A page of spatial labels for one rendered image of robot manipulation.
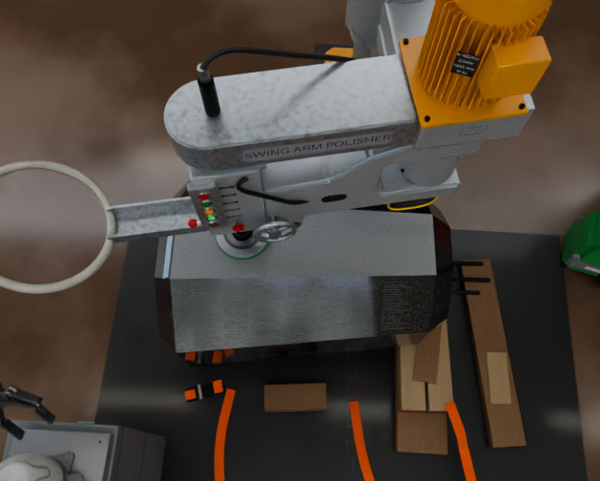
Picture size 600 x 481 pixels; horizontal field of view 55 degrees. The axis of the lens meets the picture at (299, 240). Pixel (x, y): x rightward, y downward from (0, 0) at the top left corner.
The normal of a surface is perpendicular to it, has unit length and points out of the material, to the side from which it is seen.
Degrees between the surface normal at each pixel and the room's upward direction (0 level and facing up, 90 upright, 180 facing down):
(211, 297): 45
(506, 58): 0
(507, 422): 0
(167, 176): 0
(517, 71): 90
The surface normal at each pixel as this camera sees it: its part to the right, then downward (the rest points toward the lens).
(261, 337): 0.01, 0.39
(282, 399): 0.00, -0.37
